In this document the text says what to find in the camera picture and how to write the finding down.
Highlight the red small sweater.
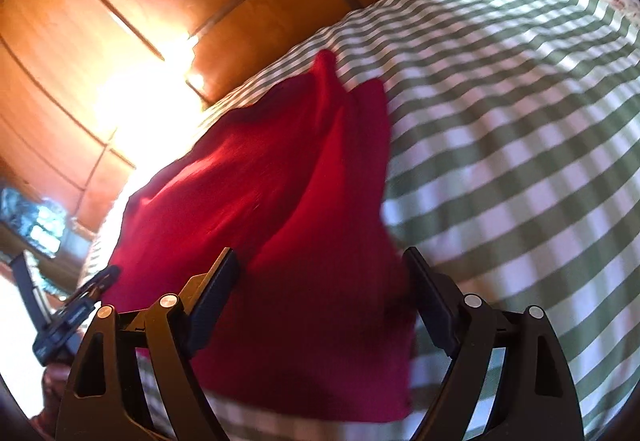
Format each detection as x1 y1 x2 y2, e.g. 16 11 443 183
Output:
102 48 419 424

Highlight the dark bluish box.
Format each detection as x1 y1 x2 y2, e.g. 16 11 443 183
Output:
0 187 72 259

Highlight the person's left hand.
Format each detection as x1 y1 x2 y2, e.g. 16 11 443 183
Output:
42 362 72 403

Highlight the green checked bed sheet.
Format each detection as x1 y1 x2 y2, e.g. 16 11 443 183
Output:
79 0 640 441

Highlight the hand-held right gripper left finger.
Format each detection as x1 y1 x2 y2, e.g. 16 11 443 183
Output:
54 247 239 441

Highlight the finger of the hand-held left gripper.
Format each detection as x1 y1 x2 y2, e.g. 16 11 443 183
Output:
74 266 122 304

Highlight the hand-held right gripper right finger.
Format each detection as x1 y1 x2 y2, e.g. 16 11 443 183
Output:
402 246 586 441

